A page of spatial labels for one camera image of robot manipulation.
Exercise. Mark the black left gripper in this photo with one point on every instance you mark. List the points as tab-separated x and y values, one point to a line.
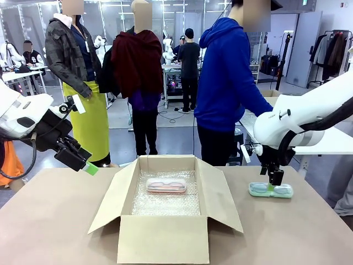
53	129

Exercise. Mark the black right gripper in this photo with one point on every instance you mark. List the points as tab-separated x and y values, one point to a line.
271	157

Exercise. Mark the green clear glasses case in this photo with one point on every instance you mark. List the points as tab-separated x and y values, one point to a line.
284	191

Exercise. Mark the pink clear glasses case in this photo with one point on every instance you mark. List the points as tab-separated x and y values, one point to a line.
166	185

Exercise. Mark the person's right forearm blue sleeve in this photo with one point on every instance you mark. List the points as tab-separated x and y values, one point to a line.
259	106

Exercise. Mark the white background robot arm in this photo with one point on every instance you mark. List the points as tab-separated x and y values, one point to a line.
167	51
99	45
11	53

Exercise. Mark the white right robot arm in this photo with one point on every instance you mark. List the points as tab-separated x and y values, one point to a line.
298	118

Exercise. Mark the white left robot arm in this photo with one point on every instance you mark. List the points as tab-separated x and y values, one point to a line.
19	110

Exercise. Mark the yellow-green skirt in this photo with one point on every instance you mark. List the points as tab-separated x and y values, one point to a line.
91	124

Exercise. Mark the black stool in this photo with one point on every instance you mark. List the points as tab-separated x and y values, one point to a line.
238	143

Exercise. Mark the bubble wrap sheet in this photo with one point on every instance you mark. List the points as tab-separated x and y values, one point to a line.
248	121

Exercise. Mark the orange cloth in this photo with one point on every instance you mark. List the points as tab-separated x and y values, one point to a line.
11	165

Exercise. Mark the small open cardboard box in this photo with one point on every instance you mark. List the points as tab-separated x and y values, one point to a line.
271	94

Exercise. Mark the black hanging bag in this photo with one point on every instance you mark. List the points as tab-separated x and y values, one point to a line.
106	74

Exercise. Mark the person in blue hoodie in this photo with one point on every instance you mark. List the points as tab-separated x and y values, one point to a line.
223	91

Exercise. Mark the white office desk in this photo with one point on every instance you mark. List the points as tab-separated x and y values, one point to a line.
24	76

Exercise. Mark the wooden shoe rack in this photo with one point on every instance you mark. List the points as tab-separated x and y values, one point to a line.
255	73

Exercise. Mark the mannequin in camouflage jacket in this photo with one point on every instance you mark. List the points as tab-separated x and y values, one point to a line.
69	55

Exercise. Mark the clear bubble wrap lining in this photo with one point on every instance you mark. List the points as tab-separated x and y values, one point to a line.
165	204

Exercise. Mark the seated person in varsity jacket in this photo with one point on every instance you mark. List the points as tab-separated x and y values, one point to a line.
33	56

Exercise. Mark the mannequin in maroon shawl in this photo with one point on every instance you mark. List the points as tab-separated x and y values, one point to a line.
138	69

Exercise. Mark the black tripod stand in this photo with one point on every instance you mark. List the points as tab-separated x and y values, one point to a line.
284	63

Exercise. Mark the open brown cardboard box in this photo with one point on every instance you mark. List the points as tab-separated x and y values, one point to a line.
162	240

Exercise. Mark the grey partition panel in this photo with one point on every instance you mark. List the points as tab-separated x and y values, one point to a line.
303	49

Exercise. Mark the standing person in black clothes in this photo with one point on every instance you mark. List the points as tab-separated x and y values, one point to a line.
189	69

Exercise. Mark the black clothes rack with coats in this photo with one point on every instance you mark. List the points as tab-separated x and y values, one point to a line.
331	52

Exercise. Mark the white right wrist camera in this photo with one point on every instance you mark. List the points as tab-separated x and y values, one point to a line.
252	151

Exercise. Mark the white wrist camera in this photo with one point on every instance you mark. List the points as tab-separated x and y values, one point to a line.
75	105
252	151

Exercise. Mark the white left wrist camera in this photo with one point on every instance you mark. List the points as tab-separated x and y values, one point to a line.
75	105

